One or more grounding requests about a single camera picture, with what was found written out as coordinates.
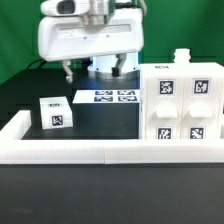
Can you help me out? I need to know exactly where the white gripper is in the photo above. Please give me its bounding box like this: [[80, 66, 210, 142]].
[[38, 9, 144, 83]]

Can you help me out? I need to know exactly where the small white tagged box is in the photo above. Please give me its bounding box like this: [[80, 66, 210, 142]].
[[39, 96, 73, 129]]

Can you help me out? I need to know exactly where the white cabinet body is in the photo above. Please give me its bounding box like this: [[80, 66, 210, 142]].
[[139, 56, 224, 140]]

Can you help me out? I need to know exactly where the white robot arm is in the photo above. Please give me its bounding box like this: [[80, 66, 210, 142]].
[[38, 0, 147, 82]]

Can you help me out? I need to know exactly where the white base tag plate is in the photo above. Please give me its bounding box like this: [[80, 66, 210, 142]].
[[73, 89, 140, 104]]

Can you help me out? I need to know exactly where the white U-shaped foam fence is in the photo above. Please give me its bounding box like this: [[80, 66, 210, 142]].
[[0, 110, 224, 164]]

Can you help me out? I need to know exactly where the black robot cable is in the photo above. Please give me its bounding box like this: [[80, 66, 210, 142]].
[[26, 58, 48, 70]]

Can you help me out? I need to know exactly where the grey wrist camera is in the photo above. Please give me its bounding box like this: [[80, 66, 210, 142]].
[[40, 0, 90, 16]]

